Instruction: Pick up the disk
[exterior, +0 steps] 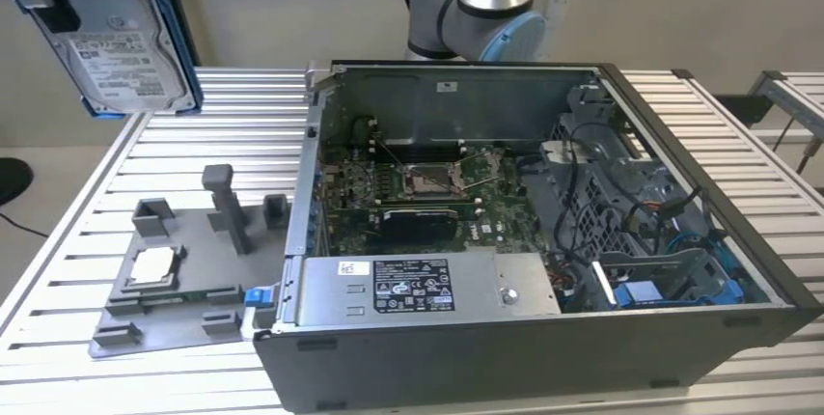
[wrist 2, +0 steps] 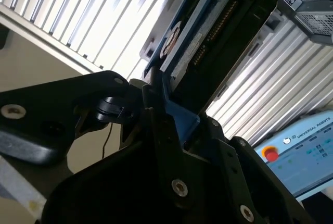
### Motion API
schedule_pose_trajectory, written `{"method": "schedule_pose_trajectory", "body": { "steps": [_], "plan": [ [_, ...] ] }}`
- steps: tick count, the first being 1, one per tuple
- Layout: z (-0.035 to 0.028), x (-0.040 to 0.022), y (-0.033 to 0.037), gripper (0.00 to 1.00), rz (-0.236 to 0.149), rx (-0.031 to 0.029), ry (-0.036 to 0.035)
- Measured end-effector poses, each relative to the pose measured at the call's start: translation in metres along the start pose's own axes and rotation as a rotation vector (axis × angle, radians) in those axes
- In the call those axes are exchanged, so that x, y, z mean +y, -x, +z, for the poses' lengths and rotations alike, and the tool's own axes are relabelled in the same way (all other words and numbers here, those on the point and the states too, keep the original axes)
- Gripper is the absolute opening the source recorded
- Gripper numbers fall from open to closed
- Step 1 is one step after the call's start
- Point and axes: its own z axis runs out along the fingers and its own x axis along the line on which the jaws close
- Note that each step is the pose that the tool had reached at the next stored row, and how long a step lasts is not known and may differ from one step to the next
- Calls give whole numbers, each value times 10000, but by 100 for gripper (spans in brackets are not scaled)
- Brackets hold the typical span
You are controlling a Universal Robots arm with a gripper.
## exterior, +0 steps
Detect gray parts rack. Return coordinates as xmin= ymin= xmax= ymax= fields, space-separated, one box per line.
xmin=87 ymin=163 xmax=298 ymax=359

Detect black floor cable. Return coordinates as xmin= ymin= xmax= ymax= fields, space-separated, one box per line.
xmin=0 ymin=211 xmax=51 ymax=238

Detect blue wire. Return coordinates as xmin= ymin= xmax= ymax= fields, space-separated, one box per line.
xmin=666 ymin=234 xmax=733 ymax=286

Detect gray disk bay cage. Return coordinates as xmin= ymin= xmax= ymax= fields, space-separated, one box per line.
xmin=519 ymin=81 xmax=753 ymax=313

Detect silver power supply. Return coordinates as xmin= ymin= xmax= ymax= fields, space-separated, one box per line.
xmin=295 ymin=253 xmax=562 ymax=327

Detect aluminium side table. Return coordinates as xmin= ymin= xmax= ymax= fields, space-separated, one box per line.
xmin=750 ymin=69 xmax=824 ymax=146

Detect black power connector wire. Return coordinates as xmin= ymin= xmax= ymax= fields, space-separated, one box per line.
xmin=627 ymin=185 xmax=707 ymax=257

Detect metal socket cover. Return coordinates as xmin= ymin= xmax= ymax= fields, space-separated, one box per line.
xmin=459 ymin=152 xmax=511 ymax=189

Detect CPU socket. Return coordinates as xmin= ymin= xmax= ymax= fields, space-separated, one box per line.
xmin=402 ymin=163 xmax=463 ymax=197

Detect gray handle with blue latch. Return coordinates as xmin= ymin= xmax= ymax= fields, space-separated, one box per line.
xmin=242 ymin=284 xmax=278 ymax=342

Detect green motherboard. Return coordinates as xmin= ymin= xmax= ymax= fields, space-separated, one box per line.
xmin=319 ymin=144 xmax=555 ymax=257

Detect thin metal locking lever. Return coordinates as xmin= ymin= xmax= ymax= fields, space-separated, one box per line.
xmin=375 ymin=137 xmax=409 ymax=170

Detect black open PC case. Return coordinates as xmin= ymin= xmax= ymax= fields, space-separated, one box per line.
xmin=251 ymin=58 xmax=824 ymax=414

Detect black RAM slot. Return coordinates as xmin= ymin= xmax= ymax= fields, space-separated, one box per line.
xmin=373 ymin=195 xmax=486 ymax=208

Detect black box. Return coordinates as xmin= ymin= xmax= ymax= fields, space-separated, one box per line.
xmin=711 ymin=94 xmax=773 ymax=127

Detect blue plastic bracket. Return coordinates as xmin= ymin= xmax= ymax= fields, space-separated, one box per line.
xmin=615 ymin=281 xmax=665 ymax=309

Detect black chair base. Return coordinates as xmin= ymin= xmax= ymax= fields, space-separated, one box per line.
xmin=0 ymin=156 xmax=35 ymax=207

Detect hard disk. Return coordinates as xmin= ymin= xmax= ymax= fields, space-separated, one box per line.
xmin=17 ymin=0 xmax=206 ymax=121

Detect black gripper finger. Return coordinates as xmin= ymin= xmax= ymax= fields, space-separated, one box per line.
xmin=31 ymin=0 xmax=85 ymax=34

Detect silver CPU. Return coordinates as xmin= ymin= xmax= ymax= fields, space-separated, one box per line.
xmin=129 ymin=246 xmax=181 ymax=286

